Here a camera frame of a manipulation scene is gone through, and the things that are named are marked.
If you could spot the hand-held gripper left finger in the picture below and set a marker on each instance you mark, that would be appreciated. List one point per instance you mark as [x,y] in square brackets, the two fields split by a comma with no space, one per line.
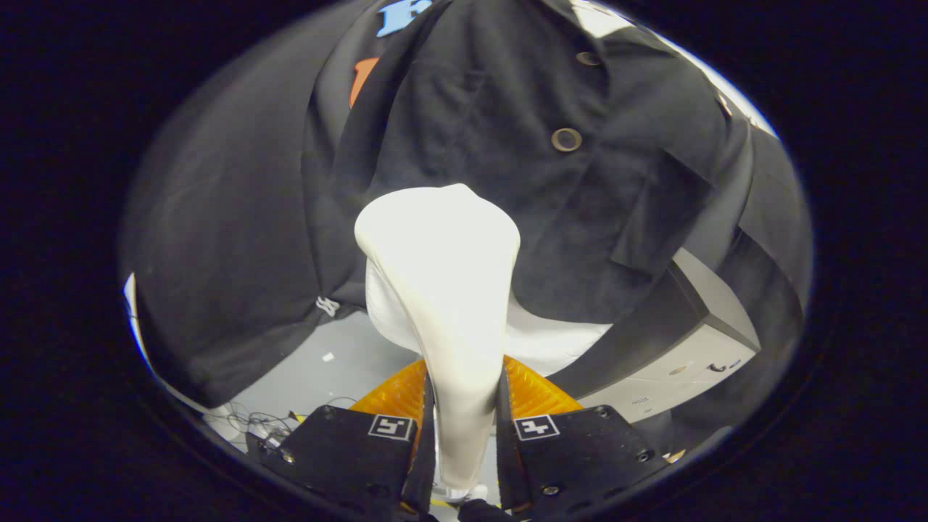
[341,457]

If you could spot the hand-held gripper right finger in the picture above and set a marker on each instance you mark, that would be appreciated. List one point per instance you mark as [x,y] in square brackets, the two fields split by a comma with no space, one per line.
[580,457]

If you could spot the white garment steamer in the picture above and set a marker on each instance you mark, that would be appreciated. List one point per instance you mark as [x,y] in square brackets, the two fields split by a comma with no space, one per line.
[449,275]

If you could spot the black jacket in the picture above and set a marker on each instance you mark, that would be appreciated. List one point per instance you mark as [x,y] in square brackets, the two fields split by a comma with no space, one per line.
[493,101]

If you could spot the beige cabinet with grey top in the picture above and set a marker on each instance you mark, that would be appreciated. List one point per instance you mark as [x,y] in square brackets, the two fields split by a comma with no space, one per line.
[674,362]

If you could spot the black backdrop cloth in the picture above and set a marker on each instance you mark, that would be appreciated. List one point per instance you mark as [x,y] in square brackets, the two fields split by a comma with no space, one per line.
[217,232]

